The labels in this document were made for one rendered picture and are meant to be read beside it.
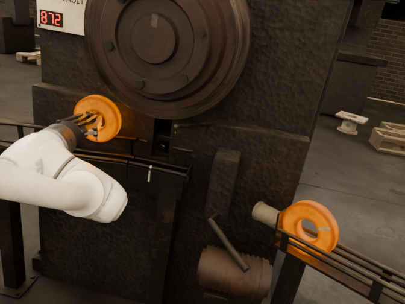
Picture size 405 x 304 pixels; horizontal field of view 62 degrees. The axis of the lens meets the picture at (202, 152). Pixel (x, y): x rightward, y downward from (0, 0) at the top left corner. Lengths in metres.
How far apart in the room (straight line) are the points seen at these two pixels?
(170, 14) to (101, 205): 0.49
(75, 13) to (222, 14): 0.52
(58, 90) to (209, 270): 0.78
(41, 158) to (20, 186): 0.21
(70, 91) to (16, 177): 0.68
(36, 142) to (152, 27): 0.39
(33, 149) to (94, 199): 0.18
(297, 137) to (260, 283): 0.46
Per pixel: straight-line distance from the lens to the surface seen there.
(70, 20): 1.25
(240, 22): 0.94
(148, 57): 0.91
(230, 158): 1.03
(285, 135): 1.12
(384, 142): 4.27
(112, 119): 1.11
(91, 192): 0.76
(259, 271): 1.08
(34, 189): 0.64
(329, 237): 0.95
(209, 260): 1.06
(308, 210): 0.95
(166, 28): 0.88
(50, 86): 1.31
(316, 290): 1.92
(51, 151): 0.84
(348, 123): 4.61
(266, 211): 1.03
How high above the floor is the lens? 1.22
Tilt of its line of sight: 24 degrees down
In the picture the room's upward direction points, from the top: 9 degrees clockwise
